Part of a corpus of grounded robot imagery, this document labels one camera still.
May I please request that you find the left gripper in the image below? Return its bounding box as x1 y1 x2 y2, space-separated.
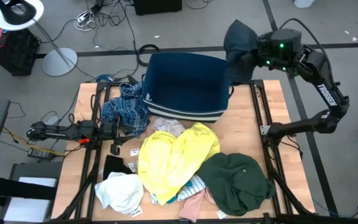
101 111 137 156

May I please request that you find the dark navy garment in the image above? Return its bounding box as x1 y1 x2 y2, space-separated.
223 19 260 83

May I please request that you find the black garment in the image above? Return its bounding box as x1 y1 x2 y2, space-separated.
103 154 133 181

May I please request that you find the pale lilac garment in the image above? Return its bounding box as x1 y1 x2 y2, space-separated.
150 116 186 138

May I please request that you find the yellow garment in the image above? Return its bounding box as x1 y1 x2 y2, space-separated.
137 121 221 206

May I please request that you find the white garment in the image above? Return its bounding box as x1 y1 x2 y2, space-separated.
94 171 145 215

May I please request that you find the white teal-striped sock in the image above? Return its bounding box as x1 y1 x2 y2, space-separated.
176 174 207 202

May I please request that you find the dark green sweater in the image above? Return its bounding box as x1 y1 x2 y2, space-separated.
196 152 276 217

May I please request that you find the white object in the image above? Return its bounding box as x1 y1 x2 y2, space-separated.
293 0 316 9

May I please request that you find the navy white-striped fabric basket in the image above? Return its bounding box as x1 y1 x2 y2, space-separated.
140 52 234 123

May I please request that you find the black power adapter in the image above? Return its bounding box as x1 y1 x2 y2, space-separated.
27 147 54 161

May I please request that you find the white round floor stand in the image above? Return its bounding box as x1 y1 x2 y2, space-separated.
0 0 78 77

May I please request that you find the grey cabinet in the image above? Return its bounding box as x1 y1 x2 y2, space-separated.
0 161 63 224

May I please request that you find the black box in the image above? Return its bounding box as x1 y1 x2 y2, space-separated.
133 0 183 16

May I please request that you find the white power strip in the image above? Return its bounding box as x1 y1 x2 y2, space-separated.
74 9 98 32

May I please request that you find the black crate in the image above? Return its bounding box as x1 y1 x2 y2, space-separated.
0 26 42 77

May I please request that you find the black curved object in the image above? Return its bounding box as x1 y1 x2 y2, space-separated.
0 0 37 26

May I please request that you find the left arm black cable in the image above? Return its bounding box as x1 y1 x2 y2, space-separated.
89 92 103 124

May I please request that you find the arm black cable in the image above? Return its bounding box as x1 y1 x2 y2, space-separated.
278 17 335 83
89 92 103 124

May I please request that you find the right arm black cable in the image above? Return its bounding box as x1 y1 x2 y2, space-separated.
278 17 335 83

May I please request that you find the black aluminium table frame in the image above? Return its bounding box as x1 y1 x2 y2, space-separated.
54 79 316 224

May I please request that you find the blue cable coil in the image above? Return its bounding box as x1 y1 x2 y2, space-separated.
96 73 114 83

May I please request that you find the coiled black cable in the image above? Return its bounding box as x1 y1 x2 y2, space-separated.
137 43 161 67

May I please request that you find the yellow cable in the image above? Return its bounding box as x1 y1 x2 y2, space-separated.
1 126 65 156

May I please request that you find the blue floor cable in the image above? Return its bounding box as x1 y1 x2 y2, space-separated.
312 198 358 218

